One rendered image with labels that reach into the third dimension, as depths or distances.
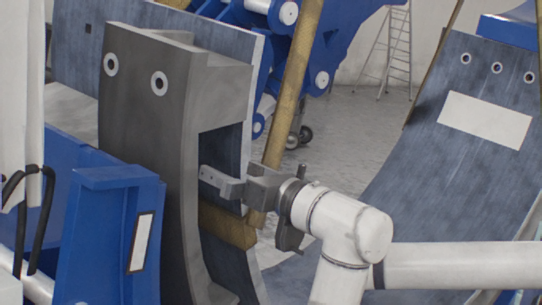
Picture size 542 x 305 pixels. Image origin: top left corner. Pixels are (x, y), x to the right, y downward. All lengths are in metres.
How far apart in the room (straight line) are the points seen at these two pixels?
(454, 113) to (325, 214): 2.30
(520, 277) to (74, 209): 0.81
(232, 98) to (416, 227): 1.86
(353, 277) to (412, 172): 2.22
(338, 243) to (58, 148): 0.73
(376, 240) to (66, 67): 1.08
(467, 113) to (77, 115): 2.03
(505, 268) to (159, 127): 0.71
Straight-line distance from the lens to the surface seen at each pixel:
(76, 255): 1.63
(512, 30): 4.21
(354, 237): 1.40
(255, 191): 1.49
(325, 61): 5.27
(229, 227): 1.92
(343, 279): 1.44
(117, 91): 1.79
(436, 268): 1.56
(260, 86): 4.84
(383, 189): 3.62
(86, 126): 2.00
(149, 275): 1.73
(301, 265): 3.31
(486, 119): 3.64
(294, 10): 4.85
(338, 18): 5.26
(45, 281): 1.75
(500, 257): 1.56
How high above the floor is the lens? 2.58
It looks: 14 degrees down
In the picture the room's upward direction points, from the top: 13 degrees clockwise
